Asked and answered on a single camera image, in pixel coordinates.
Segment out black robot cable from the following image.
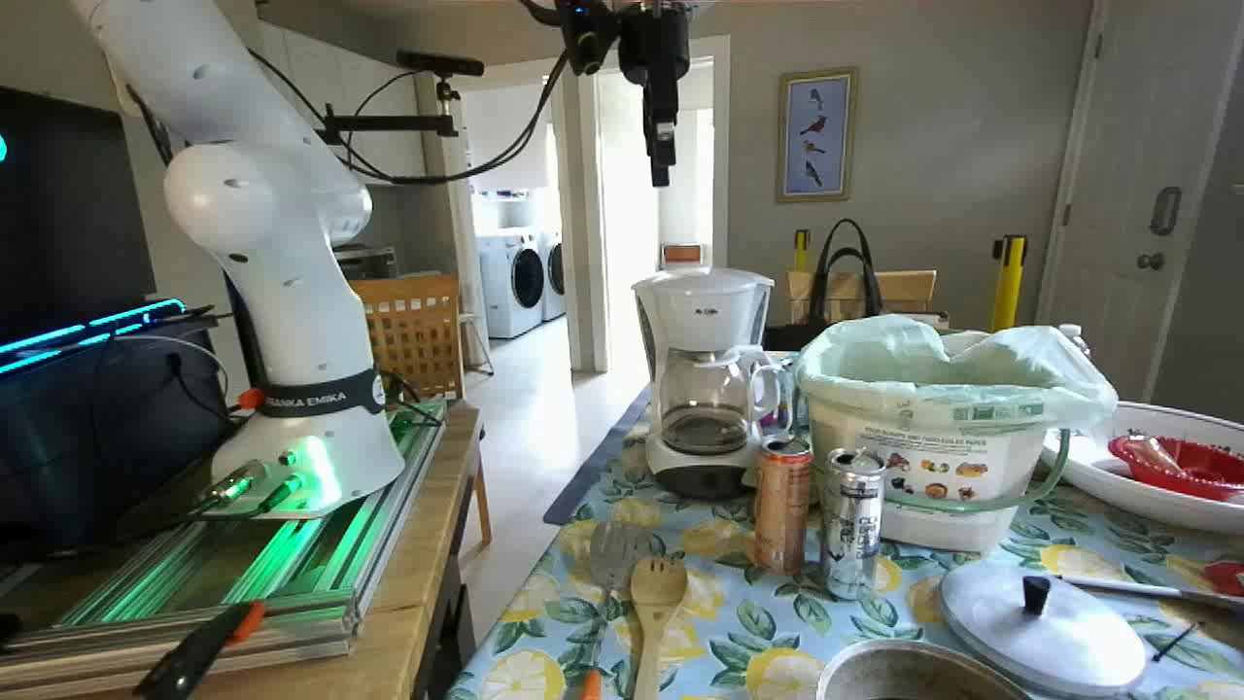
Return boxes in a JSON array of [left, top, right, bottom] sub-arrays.
[[248, 46, 574, 189]]

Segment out black monitor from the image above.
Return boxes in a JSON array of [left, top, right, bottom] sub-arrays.
[[0, 82, 160, 344]]

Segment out metal door deadbolt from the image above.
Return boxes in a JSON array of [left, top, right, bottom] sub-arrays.
[[1149, 184, 1187, 239]]

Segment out metal cooking pot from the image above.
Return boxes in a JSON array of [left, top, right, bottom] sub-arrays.
[[813, 636, 1033, 700]]

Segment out white pot lid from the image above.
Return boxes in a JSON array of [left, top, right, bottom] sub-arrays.
[[939, 554, 1156, 700]]

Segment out thin black stick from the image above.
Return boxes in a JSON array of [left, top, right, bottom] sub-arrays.
[[1142, 622, 1198, 663]]

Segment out white door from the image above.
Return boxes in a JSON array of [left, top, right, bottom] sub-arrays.
[[1033, 0, 1244, 409]]

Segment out silver drink can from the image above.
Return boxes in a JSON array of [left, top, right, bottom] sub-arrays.
[[817, 447, 888, 601]]

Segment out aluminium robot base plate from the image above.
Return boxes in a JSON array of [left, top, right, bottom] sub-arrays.
[[0, 401, 450, 677]]

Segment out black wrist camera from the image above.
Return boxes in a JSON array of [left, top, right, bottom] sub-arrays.
[[555, 0, 622, 76]]

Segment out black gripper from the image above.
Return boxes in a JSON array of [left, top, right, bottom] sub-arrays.
[[615, 5, 695, 189]]

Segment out white plastic bin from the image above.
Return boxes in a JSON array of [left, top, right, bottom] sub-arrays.
[[796, 383, 1073, 561]]

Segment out framed bird picture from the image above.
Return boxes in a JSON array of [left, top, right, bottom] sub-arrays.
[[775, 67, 860, 204]]

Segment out black box with cyan light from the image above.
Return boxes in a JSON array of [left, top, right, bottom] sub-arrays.
[[0, 295, 245, 563]]

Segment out lemon print tablecloth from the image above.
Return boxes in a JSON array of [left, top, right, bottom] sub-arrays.
[[444, 383, 1244, 700]]

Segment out red and white plate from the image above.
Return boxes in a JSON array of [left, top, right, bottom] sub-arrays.
[[1053, 396, 1244, 537]]

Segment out glass coffee carafe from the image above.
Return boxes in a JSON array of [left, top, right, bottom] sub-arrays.
[[652, 349, 792, 461]]

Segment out pale green bin liner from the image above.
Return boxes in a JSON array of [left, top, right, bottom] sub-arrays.
[[788, 312, 1121, 439]]

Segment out white coffee maker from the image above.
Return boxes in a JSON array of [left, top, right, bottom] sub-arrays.
[[632, 263, 796, 506]]

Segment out orange and black screwdriver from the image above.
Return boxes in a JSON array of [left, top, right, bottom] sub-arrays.
[[131, 597, 271, 700]]

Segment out metal slotted spatula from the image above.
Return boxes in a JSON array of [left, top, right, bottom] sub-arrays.
[[574, 518, 652, 700]]

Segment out white washing machine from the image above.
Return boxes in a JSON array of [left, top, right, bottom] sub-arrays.
[[475, 228, 551, 343], [539, 228, 571, 327]]

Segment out wooden chair back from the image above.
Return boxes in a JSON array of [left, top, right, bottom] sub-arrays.
[[784, 263, 945, 327]]

